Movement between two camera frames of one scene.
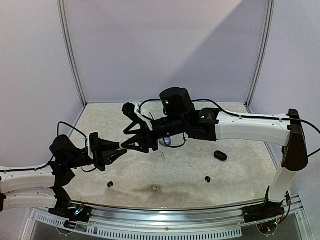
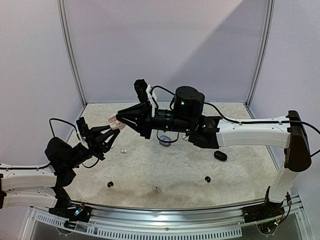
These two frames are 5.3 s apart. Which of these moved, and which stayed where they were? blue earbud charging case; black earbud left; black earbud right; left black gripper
Moved: left black gripper
Stayed: black earbud left; blue earbud charging case; black earbud right
